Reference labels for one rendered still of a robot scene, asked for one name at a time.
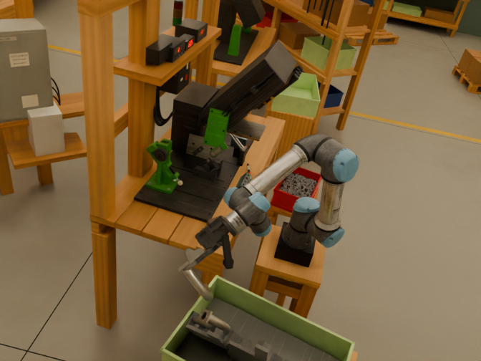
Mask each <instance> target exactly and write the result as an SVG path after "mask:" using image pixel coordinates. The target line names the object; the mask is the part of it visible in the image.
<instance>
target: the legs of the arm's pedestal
mask: <svg viewBox="0 0 481 361"><path fill-rule="evenodd" d="M265 289H266V290H268V291H271V292H275V293H278V294H282V295H285V296H287V297H292V300H291V304H290V307H289V309H288V310H289V311H291V312H293V313H295V314H297V315H300V316H302V317H304V318H307V316H308V313H309V310H310V308H311V305H312V303H313V300H314V297H315V295H316V292H317V290H318V289H317V288H314V287H310V286H307V285H304V284H300V283H295V282H292V281H288V280H285V279H281V278H278V277H275V276H271V275H269V274H267V273H263V272H261V271H256V270H255V274H254V277H253V282H252V285H251V290H250V292H253V293H254V294H257V295H258V296H260V297H263V295H264V291H265Z"/></svg>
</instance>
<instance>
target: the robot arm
mask: <svg viewBox="0 0 481 361"><path fill-rule="evenodd" d="M310 161H313V162H315V163H316V164H317V165H319V166H320V167H321V178H322V179H323V180H324V181H323V186H322V192H321V201H320V203H319V202H318V201H317V200H316V199H314V198H309V197H302V198H299V199H297V200H296V202H295V204H294V206H293V211H292V214H291V218H290V221H289V223H288V225H287V226H286V227H285V229H284V230H283V233H282V238H283V240H284V241H285V243H286V244H288V245H289V246H291V247H293V248H295V249H307V248H308V247H309V246H310V245H312V242H313V239H314V238H315V239H316V240H317V241H318V242H319V243H320V244H322V245H323V246H324V247H326V248H330V247H332V246H334V245H335V244H337V243H338V242H339V241H340V240H341V238H342V237H343V235H344V233H345V230H344V228H342V227H340V225H341V219H340V217H339V211H340V207H341V199H342V196H343V191H344V184H345V183H346V182H348V181H350V180H351V179H352V178H353V177H354V176H355V175H356V172H357V171H358V168H359V158H358V156H357V155H356V154H355V153H353V152H352V151H351V150H350V149H348V148H346V147H344V146H343V145H342V144H340V143H338V142H337V141H335V140H334V139H333V138H332V137H330V136H328V135H324V134H315V135H309V136H306V137H304V138H301V139H300V140H298V141H296V142H295V143H294V144H293V145H292V146H291V149H290V150H289V151H288V152H287V153H285V154H284V155H282V156H281V157H280V158H279V159H278V160H276V161H275V162H274V163H272V164H271V165H269V166H268V167H267V168H266V169H265V170H263V171H262V172H260V173H259V174H258V175H257V176H256V177H254V178H253V179H252V180H250V181H249V182H247V183H246V184H245V185H244V186H243V187H241V188H240V189H239V188H236V187H232V188H229V189H228V190H227V191H226V192H225V194H224V196H223V200H224V202H225V203H226V204H227V205H228V207H229V208H230V209H232V211H231V212H230V213H229V214H228V215H227V216H225V219H223V217H222V216H219V217H217V218H216V219H215V220H214V221H213V222H212V223H210V224H208V225H206V227H205V228H202V230H200V232H198V233H197V234H196V235H195V238H196V239H197V240H198V243H199V244H200V245H201V246H203V248H204V249H205V250H203V249H202V248H198V249H196V250H192V249H190V248H188V249H186V250H185V256H186V258H187V260H188V263H189V265H187V266H186V267H185V268H184V269H183V271H187V270H191V269H192V268H193V267H194V266H195V265H197V264H198V263H200V262H201V261H202V260H203V259H204V258H206V257H207V256H208V255H209V254H210V255H211V254H212V253H213V252H215V251H216V250H217V249H219V248H220V247H221V246H222V247H223V257H224V260H223V265H224V267H225V268H226V269H232V268H233V264H234V260H233V259H232V255H231V249H230V239H229V235H228V233H229V232H230V234H231V235H232V236H233V237H234V236H236V235H237V234H239V233H240V232H241V231H243V230H244V229H245V228H246V227H248V226H249V227H250V228H251V231H252V232H253V233H254V234H255V235H256V236H260V237H263V236H266V235H268V234H269V233H270V232H271V229H272V225H271V220H270V219H269V218H268V216H267V214H266V212H267V211H268V209H269V208H270V207H271V205H270V203H269V202H268V200H267V199H266V197H265V196H264V194H265V193H267V192H268V191H269V190H270V189H272V188H273V187H274V186H276V185H277V184H278V183H280V182H281V181H282V180H283V179H284V178H285V177H287V176H288V175H289V174H291V173H292V172H293V171H295V169H297V168H298V167H299V166H301V165H302V164H304V165H306V164H307V163H309V162H310ZM223 228H225V231H223V230H222V229H223Z"/></svg>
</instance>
